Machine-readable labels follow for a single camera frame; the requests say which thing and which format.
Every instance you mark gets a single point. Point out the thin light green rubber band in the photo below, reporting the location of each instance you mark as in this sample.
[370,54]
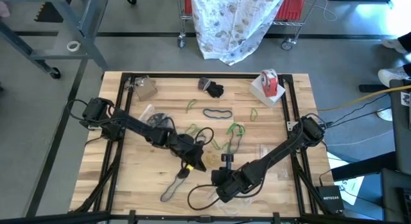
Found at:
[257,112]

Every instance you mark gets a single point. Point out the grey black work glove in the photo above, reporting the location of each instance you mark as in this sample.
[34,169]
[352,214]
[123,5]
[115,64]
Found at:
[213,89]

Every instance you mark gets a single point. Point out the blue floor bar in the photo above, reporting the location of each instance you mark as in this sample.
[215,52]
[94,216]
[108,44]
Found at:
[372,88]

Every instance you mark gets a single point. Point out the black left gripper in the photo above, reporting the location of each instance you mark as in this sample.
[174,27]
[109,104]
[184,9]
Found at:
[186,147]

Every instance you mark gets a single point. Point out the person's shoe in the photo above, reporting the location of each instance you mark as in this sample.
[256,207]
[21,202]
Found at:
[393,44]
[390,76]
[385,115]

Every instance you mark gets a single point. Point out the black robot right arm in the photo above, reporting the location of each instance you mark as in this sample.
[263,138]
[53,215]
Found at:
[279,150]

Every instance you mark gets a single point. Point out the white paper sheet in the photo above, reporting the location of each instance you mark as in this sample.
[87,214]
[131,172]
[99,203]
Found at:
[353,188]

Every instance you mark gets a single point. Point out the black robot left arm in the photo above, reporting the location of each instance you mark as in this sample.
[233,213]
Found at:
[135,123]

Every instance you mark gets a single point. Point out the black fixed camera box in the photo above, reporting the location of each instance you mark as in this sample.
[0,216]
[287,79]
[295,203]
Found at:
[205,219]

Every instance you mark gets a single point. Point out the white cardboard box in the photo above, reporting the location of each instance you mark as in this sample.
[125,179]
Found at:
[258,87]

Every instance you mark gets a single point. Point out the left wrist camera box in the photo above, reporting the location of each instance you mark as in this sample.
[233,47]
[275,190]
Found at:
[183,173]

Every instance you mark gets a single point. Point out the white floral cloth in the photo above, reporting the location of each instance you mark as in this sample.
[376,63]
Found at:
[231,25]

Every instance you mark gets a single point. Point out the person's leg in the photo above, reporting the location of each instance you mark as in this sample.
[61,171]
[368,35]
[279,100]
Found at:
[406,41]
[407,70]

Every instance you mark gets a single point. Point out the black desk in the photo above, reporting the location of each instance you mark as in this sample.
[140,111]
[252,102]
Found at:
[401,137]

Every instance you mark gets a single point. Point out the red tape dispenser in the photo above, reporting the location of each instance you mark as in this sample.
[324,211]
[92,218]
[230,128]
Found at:
[269,84]

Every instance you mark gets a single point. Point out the brown cardboard box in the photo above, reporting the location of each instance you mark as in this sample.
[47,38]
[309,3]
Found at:
[146,89]

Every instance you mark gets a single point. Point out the black desk leg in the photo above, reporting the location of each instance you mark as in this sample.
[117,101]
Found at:
[366,166]

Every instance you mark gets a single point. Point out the blue-grey steel workbench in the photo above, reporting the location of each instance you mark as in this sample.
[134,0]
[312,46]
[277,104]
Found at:
[93,25]

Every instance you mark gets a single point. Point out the yellow rubber band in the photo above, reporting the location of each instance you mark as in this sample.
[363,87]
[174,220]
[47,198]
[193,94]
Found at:
[212,160]

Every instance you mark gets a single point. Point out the pink cloth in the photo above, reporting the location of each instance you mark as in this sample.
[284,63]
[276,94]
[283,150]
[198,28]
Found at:
[4,10]

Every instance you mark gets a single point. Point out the black Netgear switch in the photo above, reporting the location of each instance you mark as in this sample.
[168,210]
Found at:
[330,198]

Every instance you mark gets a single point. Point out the black sawtooth foam piece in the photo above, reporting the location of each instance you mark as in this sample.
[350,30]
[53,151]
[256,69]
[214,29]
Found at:
[51,13]

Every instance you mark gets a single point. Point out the grey-blue rubber band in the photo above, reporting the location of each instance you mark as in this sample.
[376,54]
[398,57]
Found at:
[163,195]

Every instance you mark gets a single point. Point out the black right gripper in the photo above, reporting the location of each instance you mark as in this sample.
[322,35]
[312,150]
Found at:
[224,177]

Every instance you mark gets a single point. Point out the red storage bin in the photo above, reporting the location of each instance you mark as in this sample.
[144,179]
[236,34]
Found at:
[188,4]
[293,7]

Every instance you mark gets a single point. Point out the white tape roll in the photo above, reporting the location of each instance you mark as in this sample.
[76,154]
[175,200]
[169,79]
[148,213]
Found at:
[68,46]

